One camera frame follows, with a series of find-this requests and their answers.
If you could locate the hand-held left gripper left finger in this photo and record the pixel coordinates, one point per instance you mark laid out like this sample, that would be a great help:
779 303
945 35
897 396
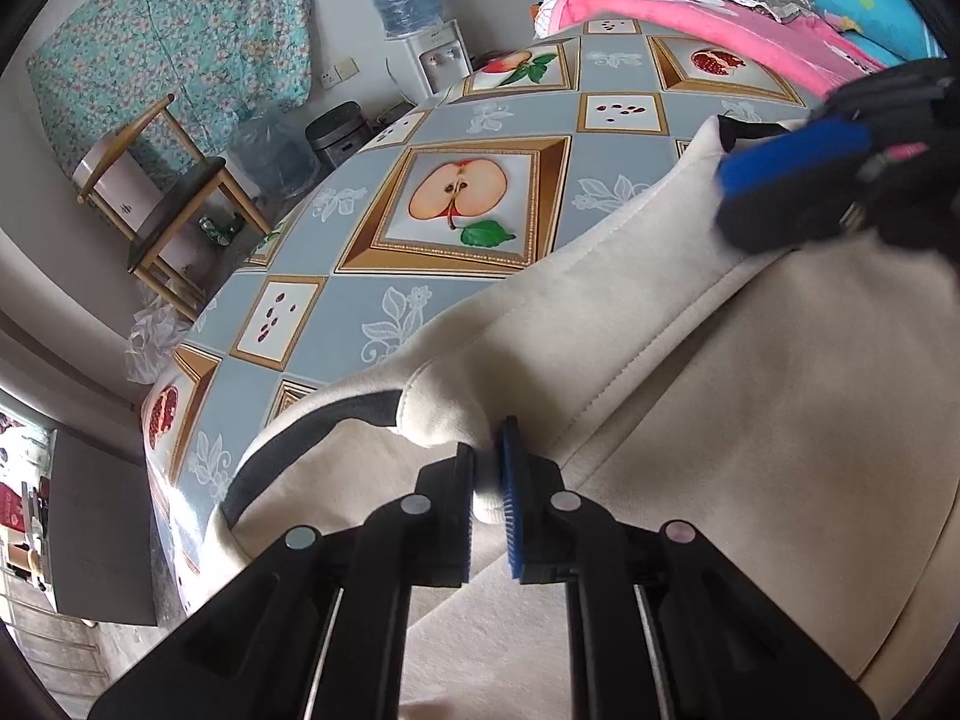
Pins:
457 517

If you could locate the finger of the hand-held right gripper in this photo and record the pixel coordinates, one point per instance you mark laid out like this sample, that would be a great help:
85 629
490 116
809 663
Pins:
787 225
795 156

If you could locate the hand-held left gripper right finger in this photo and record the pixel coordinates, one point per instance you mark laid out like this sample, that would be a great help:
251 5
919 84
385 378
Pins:
512 499

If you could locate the cream sweatshirt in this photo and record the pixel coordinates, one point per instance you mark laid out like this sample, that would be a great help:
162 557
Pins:
712 427

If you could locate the blue plush pillow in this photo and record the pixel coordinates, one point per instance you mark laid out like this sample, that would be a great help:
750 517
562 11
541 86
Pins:
862 0

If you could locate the pink floral blanket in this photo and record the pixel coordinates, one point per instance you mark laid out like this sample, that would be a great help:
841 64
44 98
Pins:
720 30

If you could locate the fruit print tablecloth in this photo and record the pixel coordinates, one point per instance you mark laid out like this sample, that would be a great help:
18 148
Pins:
360 187

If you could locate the white crumpled plastic bag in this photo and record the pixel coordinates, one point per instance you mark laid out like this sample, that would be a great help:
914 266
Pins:
157 337

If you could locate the grey cabinet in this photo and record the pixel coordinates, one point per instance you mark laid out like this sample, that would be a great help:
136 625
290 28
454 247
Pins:
105 532

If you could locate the green can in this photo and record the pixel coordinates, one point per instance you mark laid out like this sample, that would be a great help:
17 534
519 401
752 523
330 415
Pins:
221 231

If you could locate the white water dispenser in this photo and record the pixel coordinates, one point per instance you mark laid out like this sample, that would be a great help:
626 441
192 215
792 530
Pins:
435 60

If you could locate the black waste bin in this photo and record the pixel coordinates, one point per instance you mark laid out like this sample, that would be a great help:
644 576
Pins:
336 136

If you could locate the empty clear water jug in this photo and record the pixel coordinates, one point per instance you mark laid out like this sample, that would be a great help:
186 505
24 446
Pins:
270 154

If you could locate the wooden chair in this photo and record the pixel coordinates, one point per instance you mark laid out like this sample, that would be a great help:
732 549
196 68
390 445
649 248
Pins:
184 202

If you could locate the teal floral hanging cloth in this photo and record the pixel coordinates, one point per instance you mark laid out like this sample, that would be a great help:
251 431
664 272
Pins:
172 37

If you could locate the wall socket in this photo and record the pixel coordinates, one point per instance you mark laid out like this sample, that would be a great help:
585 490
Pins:
339 73

